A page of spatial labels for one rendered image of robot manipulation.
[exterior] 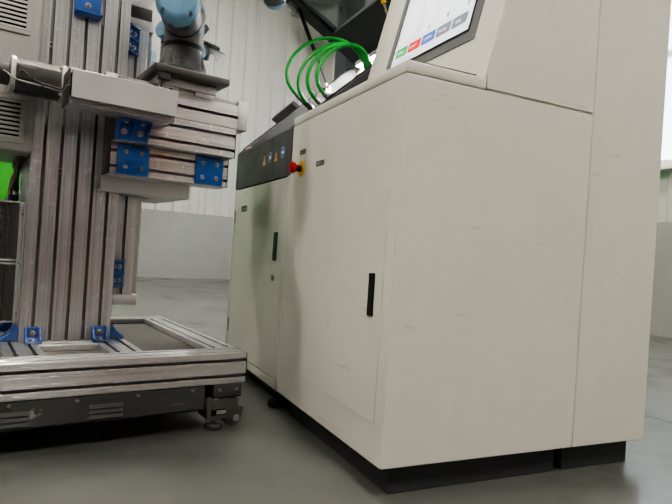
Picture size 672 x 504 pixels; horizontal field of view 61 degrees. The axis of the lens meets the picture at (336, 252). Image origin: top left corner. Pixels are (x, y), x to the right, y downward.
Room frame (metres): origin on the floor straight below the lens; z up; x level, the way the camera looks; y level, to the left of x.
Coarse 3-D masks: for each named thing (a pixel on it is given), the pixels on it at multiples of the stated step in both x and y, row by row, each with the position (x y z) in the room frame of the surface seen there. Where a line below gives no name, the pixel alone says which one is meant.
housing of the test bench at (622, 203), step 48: (624, 0) 1.52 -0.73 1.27; (624, 48) 1.53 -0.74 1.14; (624, 96) 1.53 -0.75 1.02; (624, 144) 1.54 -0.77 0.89; (624, 192) 1.54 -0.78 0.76; (624, 240) 1.55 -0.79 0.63; (624, 288) 1.55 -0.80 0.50; (624, 336) 1.56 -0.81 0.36; (576, 384) 1.49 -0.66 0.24; (624, 384) 1.56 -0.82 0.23; (576, 432) 1.49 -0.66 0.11; (624, 432) 1.57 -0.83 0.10
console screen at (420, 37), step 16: (416, 0) 1.81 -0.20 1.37; (432, 0) 1.71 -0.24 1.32; (448, 0) 1.61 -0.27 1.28; (464, 0) 1.53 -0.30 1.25; (480, 0) 1.46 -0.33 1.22; (416, 16) 1.77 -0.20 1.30; (432, 16) 1.67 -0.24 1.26; (448, 16) 1.58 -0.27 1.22; (464, 16) 1.50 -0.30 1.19; (480, 16) 1.44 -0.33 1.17; (400, 32) 1.85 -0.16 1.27; (416, 32) 1.74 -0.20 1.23; (432, 32) 1.64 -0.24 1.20; (448, 32) 1.56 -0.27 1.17; (464, 32) 1.48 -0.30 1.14; (400, 48) 1.81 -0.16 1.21; (416, 48) 1.70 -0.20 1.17; (432, 48) 1.61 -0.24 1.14; (448, 48) 1.53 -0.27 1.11
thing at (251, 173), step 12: (288, 132) 1.92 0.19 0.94; (264, 144) 2.15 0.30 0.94; (276, 144) 2.02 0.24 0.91; (240, 156) 2.46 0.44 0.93; (252, 156) 2.29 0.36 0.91; (240, 168) 2.45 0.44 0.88; (252, 168) 2.28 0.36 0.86; (264, 168) 2.14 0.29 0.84; (276, 168) 2.01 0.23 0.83; (240, 180) 2.44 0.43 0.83; (252, 180) 2.27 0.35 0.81; (264, 180) 2.13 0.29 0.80
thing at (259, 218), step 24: (240, 192) 2.43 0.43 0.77; (264, 192) 2.12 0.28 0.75; (240, 216) 2.40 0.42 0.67; (264, 216) 2.10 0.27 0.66; (240, 240) 2.38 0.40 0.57; (264, 240) 2.08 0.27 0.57; (240, 264) 2.36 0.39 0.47; (264, 264) 2.07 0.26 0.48; (240, 288) 2.34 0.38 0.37; (264, 288) 2.05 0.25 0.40; (240, 312) 2.31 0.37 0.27; (264, 312) 2.03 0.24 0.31; (240, 336) 2.29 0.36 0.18; (264, 336) 2.02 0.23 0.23; (264, 360) 2.00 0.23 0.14
